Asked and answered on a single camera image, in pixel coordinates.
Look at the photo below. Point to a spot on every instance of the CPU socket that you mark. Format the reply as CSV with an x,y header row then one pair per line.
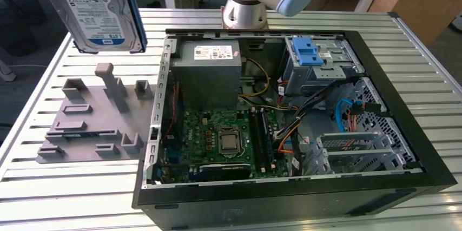
x,y
232,130

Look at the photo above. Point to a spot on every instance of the white desk foot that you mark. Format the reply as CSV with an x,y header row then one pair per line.
x,y
7,72

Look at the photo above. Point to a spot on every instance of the green motherboard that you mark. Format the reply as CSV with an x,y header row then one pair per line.
x,y
202,131

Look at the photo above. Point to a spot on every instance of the black office chair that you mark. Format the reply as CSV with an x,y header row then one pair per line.
x,y
22,20

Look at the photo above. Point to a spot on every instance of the black PC case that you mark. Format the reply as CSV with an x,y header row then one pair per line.
x,y
253,204

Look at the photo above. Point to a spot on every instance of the hard disk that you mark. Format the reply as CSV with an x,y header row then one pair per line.
x,y
98,12

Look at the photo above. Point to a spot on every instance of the metal disk bay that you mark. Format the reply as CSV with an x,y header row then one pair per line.
x,y
361,153

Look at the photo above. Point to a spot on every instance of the black RAM slot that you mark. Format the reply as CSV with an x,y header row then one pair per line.
x,y
268,139
258,139

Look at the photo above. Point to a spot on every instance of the grey metal drive cage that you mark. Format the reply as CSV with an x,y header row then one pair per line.
x,y
325,72

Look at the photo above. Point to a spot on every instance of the silver CPU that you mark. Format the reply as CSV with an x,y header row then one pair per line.
x,y
229,142

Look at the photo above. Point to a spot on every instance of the blue plastic drive latch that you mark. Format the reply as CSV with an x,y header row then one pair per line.
x,y
306,52

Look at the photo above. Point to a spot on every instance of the grey power supply unit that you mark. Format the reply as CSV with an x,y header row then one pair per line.
x,y
206,79

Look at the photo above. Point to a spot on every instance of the black graphics card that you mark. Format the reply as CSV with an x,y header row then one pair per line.
x,y
224,172

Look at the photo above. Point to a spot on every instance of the grey parts rack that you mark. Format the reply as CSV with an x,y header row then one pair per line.
x,y
105,128

